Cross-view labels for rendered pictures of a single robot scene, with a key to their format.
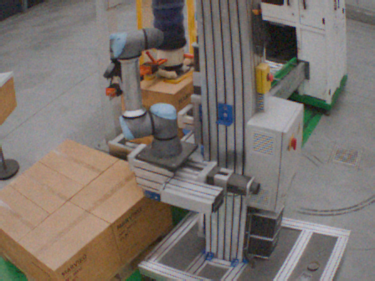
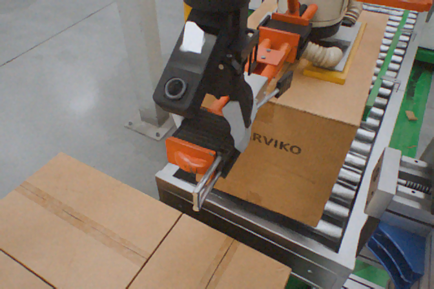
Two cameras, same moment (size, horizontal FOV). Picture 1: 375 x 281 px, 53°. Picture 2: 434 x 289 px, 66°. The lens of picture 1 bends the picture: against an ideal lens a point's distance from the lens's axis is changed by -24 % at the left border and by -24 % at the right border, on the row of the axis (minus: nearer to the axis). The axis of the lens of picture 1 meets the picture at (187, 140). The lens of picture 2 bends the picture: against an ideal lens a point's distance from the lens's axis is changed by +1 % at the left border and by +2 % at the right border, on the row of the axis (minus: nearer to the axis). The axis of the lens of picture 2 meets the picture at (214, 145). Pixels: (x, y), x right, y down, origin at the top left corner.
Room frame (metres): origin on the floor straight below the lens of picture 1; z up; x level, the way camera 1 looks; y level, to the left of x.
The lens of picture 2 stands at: (2.07, 0.41, 1.53)
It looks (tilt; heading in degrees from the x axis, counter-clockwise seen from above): 45 degrees down; 355
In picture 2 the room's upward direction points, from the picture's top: straight up
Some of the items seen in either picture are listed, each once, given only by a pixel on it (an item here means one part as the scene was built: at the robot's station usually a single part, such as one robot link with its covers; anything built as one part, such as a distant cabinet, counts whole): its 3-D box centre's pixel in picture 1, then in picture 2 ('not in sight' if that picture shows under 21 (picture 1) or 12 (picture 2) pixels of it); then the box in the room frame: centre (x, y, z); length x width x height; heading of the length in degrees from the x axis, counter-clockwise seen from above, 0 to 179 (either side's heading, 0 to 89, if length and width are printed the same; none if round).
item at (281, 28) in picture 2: (148, 68); (283, 37); (2.71, 0.21, 1.19); 0.10 x 0.08 x 0.06; 59
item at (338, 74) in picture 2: (182, 71); (339, 40); (2.88, 0.00, 1.09); 0.34 x 0.10 x 0.05; 149
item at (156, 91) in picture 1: (172, 99); (290, 99); (2.92, 0.09, 0.86); 0.60 x 0.40 x 0.40; 150
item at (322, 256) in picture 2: (147, 158); (243, 218); (2.66, 0.26, 0.58); 0.70 x 0.03 x 0.06; 56
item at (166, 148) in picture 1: (166, 140); not in sight; (1.99, 0.10, 1.09); 0.15 x 0.15 x 0.10
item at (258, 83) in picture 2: not in sight; (243, 94); (2.52, 0.32, 1.19); 0.07 x 0.07 x 0.04; 59
